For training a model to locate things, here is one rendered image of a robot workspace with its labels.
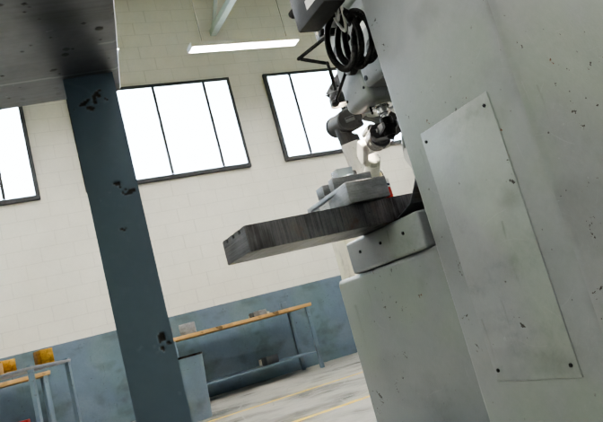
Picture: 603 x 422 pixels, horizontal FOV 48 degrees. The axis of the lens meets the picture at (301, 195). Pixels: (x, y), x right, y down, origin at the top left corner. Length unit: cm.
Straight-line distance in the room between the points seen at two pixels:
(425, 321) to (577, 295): 72
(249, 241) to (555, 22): 102
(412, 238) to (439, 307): 23
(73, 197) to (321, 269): 383
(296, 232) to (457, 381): 67
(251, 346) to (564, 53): 859
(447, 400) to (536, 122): 100
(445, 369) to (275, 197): 850
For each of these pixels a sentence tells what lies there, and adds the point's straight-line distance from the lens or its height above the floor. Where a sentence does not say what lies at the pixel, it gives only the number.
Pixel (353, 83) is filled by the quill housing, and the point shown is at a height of 140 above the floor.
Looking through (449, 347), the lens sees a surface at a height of 44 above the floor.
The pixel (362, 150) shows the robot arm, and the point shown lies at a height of 121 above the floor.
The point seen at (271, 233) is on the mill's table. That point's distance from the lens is 205.
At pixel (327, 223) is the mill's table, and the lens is 213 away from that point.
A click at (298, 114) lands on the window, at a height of 389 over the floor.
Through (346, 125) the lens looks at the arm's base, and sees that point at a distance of 289.
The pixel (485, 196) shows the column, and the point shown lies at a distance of 177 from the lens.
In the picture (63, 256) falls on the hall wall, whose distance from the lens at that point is 968.
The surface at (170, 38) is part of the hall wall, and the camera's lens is 1109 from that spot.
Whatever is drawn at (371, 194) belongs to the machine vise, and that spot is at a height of 97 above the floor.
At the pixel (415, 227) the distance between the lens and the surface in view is 215.
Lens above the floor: 63
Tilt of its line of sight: 10 degrees up
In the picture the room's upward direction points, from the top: 15 degrees counter-clockwise
